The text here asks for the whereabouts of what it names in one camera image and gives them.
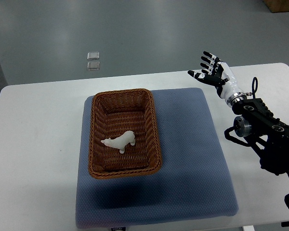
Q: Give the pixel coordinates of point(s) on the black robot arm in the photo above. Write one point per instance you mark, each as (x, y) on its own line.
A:
(256, 127)

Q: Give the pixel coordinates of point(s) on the brown wicker basket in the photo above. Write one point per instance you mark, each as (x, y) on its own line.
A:
(112, 114)

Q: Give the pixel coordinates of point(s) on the white bear figurine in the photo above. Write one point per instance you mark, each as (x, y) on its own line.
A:
(120, 142)

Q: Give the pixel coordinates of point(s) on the metal floor plate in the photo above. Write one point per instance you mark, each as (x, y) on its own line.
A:
(93, 65)
(93, 55)

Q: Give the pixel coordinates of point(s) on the upper metal floor plate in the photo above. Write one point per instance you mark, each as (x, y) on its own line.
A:
(93, 55)

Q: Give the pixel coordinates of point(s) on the blue fabric mat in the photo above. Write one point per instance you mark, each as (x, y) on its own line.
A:
(193, 183)

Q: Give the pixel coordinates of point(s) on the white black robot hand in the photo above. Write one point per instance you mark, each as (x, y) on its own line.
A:
(217, 73)

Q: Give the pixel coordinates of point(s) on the lower metal floor plate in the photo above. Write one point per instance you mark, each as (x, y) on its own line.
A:
(93, 65)

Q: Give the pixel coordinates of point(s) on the brown cardboard box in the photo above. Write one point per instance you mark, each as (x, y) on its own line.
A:
(277, 6)

